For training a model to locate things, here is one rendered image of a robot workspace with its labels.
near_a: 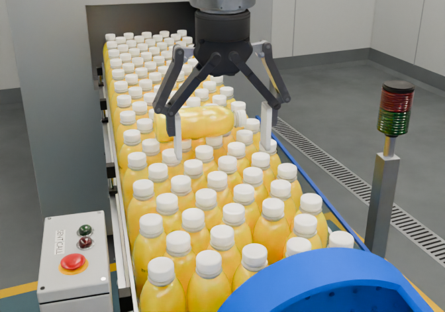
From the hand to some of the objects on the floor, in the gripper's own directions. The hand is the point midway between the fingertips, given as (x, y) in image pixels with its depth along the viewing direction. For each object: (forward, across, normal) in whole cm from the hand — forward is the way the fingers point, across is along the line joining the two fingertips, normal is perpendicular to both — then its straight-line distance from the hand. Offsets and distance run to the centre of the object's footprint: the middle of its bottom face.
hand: (222, 145), depth 80 cm
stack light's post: (+126, +42, +20) cm, 134 cm away
